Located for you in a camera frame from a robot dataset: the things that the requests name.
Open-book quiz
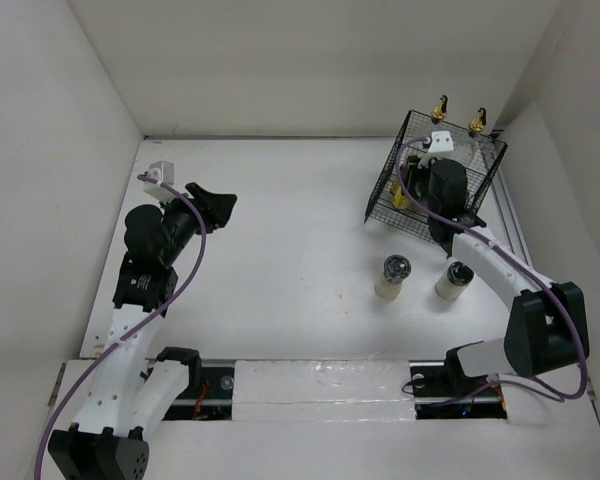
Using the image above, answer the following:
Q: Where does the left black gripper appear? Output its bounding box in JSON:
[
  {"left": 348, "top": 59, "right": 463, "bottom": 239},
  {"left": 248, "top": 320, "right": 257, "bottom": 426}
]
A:
[{"left": 159, "top": 183, "right": 235, "bottom": 265}]

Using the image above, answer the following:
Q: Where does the yellow label brown bottle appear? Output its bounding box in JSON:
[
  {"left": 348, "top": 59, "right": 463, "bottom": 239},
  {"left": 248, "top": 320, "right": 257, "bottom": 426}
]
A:
[
  {"left": 390, "top": 181, "right": 402, "bottom": 201},
  {"left": 391, "top": 194, "right": 410, "bottom": 210}
]

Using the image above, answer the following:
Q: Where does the clear oil bottle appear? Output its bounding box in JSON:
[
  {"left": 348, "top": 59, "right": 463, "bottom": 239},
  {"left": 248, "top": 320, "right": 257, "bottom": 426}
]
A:
[{"left": 418, "top": 94, "right": 449, "bottom": 151}]

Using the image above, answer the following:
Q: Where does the oil bottle with dark contents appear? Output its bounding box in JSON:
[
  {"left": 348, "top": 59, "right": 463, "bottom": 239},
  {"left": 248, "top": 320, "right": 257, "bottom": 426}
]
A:
[{"left": 457, "top": 107, "right": 487, "bottom": 167}]

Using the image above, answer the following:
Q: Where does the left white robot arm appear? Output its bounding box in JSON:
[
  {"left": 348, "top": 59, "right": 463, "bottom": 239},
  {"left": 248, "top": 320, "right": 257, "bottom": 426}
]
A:
[{"left": 33, "top": 175, "right": 238, "bottom": 479}]

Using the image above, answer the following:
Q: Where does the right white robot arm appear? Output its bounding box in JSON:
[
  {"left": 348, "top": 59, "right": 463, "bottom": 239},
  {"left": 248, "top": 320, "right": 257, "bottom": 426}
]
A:
[{"left": 398, "top": 158, "right": 590, "bottom": 398}]

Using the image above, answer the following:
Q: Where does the middle white powder jar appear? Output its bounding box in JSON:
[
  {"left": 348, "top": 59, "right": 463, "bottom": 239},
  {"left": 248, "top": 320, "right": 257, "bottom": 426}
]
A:
[{"left": 375, "top": 254, "right": 412, "bottom": 301}]

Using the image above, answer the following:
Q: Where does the white powder jar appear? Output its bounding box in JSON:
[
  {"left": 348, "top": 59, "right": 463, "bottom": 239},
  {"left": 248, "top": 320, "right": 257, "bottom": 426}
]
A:
[
  {"left": 435, "top": 261, "right": 474, "bottom": 301},
  {"left": 375, "top": 254, "right": 412, "bottom": 301}
]

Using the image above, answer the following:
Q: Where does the right white powder jar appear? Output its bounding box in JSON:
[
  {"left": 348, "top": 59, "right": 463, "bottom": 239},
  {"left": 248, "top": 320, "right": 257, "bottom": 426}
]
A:
[{"left": 435, "top": 261, "right": 474, "bottom": 301}]

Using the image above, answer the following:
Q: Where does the black wire basket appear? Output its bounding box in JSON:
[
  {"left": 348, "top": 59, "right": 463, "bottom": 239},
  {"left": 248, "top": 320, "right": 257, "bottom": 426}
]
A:
[{"left": 364, "top": 110, "right": 507, "bottom": 243}]

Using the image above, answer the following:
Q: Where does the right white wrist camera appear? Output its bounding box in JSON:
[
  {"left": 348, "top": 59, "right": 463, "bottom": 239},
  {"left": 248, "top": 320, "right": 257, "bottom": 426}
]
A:
[{"left": 418, "top": 130, "right": 454, "bottom": 169}]

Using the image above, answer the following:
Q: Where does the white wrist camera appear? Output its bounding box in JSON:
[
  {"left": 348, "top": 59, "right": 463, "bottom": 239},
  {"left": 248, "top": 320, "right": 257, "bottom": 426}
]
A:
[
  {"left": 138, "top": 161, "right": 175, "bottom": 204},
  {"left": 418, "top": 130, "right": 454, "bottom": 169}
]

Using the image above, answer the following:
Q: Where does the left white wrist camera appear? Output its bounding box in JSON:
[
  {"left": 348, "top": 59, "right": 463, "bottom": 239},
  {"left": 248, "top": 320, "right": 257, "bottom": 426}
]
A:
[{"left": 138, "top": 161, "right": 175, "bottom": 204}]

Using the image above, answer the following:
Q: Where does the metal mounting rail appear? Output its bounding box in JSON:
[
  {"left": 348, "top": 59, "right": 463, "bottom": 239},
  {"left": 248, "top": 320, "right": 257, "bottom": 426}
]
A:
[{"left": 165, "top": 359, "right": 507, "bottom": 423}]

